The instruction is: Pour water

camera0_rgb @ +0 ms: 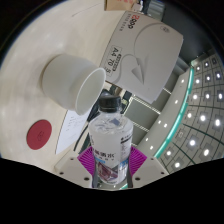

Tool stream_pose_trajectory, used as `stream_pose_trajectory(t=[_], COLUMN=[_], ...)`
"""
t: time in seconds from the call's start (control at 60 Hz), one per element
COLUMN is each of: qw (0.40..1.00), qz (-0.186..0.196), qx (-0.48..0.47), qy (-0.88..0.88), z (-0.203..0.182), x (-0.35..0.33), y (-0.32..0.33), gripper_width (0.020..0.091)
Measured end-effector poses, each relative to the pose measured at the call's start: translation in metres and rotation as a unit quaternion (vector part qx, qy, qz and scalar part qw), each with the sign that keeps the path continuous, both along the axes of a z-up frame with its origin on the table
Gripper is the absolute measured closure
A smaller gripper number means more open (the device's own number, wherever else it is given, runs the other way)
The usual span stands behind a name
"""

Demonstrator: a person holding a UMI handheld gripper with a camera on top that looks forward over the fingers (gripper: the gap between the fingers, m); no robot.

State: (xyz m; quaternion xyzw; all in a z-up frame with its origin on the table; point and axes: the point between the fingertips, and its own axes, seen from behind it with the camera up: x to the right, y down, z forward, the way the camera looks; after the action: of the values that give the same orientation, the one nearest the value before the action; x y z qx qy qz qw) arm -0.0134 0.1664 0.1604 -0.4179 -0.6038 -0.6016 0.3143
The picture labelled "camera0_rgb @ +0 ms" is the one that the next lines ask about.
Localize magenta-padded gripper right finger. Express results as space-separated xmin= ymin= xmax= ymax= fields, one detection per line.
xmin=126 ymin=145 xmax=170 ymax=188

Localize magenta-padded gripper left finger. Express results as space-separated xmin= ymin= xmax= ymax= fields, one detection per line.
xmin=54 ymin=146 xmax=97 ymax=188

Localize clear plastic water bottle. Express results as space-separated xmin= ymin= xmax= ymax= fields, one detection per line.
xmin=87 ymin=94 xmax=134 ymax=185

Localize white printed paper sheet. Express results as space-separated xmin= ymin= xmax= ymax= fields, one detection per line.
xmin=55 ymin=108 xmax=92 ymax=155

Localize flat round red coaster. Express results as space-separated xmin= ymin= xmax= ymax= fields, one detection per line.
xmin=26 ymin=119 xmax=53 ymax=151

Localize black conference microphone unit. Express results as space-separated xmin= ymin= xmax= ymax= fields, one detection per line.
xmin=101 ymin=83 xmax=134 ymax=114

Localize ceiling lights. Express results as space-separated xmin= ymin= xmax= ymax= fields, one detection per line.
xmin=146 ymin=54 xmax=224 ymax=171

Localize white cup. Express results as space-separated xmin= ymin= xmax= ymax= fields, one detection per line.
xmin=40 ymin=53 xmax=107 ymax=116

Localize white copy paper carton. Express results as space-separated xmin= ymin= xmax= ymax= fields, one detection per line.
xmin=99 ymin=10 xmax=185 ymax=105

